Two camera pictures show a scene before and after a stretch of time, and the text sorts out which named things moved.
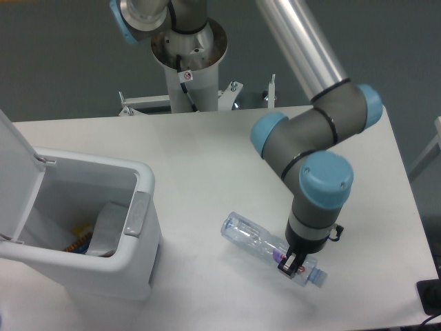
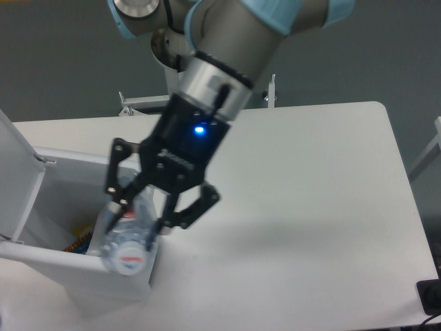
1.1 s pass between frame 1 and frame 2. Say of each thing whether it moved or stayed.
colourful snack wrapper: stayed
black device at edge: stayed
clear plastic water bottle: moved
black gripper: moved
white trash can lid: stayed
